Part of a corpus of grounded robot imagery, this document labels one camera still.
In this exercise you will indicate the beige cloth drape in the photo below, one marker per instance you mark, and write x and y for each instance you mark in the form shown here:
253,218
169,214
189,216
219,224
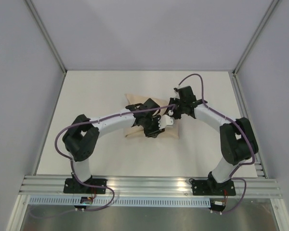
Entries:
138,131

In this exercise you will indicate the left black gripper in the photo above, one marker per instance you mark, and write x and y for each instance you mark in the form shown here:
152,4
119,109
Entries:
154,133

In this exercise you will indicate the white slotted cable duct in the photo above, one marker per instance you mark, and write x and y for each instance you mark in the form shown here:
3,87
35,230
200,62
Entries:
123,201

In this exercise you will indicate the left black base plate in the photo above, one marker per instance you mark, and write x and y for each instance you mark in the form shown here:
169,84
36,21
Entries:
72,186

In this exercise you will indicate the right aluminium frame post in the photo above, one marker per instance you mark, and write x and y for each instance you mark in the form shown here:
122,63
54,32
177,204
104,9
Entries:
256,35

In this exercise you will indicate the aluminium front rail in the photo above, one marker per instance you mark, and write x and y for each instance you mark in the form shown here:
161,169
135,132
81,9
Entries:
144,186

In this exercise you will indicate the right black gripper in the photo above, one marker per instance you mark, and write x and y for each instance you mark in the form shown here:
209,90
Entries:
176,109

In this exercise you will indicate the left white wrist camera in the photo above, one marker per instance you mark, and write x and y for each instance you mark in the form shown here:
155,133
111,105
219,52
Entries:
165,121

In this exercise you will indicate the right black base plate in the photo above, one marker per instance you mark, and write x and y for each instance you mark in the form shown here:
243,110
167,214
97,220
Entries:
202,187

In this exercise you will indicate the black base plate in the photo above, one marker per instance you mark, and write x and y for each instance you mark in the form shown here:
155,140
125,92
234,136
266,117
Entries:
72,186
202,187

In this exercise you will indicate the aluminium frame post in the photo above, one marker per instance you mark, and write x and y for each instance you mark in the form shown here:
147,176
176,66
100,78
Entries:
41,26
256,35

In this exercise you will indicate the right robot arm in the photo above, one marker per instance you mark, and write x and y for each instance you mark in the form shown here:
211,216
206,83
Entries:
237,140

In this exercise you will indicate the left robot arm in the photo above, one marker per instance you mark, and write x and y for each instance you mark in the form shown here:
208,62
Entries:
80,138

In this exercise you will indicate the left aluminium frame post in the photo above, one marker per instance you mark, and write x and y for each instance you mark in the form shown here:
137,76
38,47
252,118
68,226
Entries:
41,26

